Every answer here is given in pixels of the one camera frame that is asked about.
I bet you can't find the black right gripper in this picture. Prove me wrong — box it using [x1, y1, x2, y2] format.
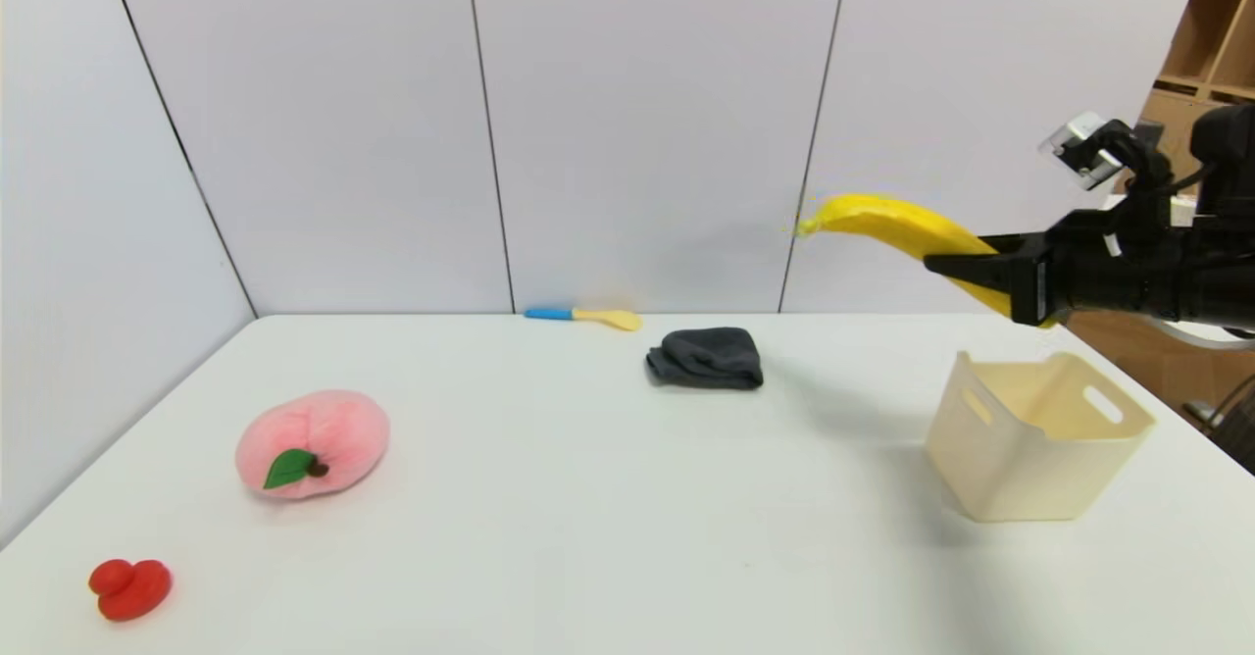
[923, 228, 1190, 328]

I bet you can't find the yellow banana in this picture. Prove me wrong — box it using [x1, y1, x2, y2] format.
[796, 193, 1058, 328]

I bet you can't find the cream plastic box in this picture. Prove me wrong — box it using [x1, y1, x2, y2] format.
[926, 351, 1157, 523]

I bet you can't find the white side table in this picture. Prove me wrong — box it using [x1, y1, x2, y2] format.
[1137, 314, 1255, 352]

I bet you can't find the wooden shelf cabinet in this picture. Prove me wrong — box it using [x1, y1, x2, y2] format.
[1142, 0, 1255, 146]

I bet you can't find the black chair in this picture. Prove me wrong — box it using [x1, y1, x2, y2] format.
[1181, 373, 1255, 477]

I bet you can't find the dark grey folded cloth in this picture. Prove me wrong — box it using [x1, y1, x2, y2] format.
[645, 327, 765, 391]

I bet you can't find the blue and yellow spoon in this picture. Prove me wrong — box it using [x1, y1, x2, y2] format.
[524, 307, 643, 332]

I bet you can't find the pink plush peach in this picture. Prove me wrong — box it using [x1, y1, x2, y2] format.
[234, 389, 391, 500]

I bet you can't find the red rubber duck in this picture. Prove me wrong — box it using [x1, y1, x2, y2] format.
[88, 558, 174, 623]

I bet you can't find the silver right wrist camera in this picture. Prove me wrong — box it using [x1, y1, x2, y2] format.
[1038, 112, 1130, 191]

